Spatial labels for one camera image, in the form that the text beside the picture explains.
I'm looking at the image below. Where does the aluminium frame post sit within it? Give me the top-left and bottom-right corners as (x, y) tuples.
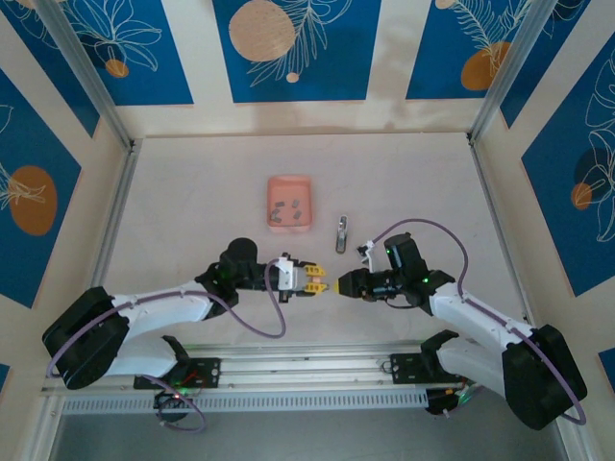
(466, 0), (554, 144)
(34, 0), (135, 151)

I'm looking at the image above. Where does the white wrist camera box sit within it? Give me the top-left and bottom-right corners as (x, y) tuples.
(356, 238), (381, 270)
(276, 256), (296, 292)

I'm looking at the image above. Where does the pink plastic tray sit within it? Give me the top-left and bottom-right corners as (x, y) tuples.
(266, 175), (316, 235)

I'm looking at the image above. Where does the white slotted cable duct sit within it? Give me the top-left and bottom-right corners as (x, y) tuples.
(61, 389), (430, 415)

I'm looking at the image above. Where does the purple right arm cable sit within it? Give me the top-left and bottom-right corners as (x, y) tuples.
(372, 218), (588, 427)

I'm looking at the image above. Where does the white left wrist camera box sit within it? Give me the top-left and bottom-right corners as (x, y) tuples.
(276, 256), (296, 292)

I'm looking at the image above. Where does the black controller board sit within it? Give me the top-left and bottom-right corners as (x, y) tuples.
(425, 386), (477, 418)
(153, 387), (194, 413)

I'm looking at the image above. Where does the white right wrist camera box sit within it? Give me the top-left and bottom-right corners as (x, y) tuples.
(356, 238), (381, 270)

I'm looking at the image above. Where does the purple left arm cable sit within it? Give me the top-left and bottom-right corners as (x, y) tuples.
(47, 258), (289, 432)

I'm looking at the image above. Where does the aluminium table edge rail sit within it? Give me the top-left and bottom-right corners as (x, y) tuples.
(468, 138), (537, 332)
(89, 137), (144, 292)

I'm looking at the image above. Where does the silver metal staple magazine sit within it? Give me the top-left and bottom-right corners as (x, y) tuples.
(333, 214), (350, 255)

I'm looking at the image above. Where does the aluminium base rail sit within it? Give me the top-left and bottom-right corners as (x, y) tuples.
(40, 339), (510, 396)

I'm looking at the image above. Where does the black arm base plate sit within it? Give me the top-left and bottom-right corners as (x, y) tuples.
(389, 352), (465, 385)
(133, 357), (223, 390)

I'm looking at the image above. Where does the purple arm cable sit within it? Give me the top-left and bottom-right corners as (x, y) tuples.
(47, 258), (289, 432)
(372, 218), (588, 427)

